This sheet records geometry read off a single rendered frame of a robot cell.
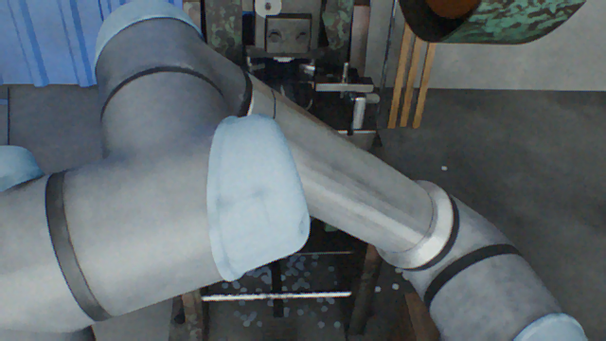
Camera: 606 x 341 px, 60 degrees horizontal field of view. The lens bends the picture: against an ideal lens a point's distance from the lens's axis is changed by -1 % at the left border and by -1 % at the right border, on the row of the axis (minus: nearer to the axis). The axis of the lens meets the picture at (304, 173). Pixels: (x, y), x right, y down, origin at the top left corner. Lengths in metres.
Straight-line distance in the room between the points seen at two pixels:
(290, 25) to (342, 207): 0.76
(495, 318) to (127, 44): 0.39
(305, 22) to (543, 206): 1.51
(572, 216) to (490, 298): 1.89
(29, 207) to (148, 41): 0.13
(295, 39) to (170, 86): 0.90
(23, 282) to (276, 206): 0.11
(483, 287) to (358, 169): 0.18
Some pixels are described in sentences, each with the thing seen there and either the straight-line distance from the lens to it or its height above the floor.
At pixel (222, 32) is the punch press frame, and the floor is 0.79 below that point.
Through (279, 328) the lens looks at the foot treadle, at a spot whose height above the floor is 0.16.
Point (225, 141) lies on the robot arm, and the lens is 0.24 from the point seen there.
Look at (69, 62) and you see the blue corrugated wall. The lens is 2.76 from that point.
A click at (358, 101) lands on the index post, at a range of 1.26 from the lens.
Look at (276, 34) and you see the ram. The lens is 1.16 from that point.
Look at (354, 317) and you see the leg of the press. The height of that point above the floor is 0.13.
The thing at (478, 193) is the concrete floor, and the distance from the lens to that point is 2.32.
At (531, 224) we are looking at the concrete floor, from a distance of 2.28.
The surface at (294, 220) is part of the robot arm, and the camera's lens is 0.24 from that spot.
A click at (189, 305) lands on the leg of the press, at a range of 1.53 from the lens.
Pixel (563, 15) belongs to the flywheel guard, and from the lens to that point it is 1.05.
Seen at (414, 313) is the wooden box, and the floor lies 0.35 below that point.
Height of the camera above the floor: 1.48
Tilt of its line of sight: 42 degrees down
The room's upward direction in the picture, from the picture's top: 5 degrees clockwise
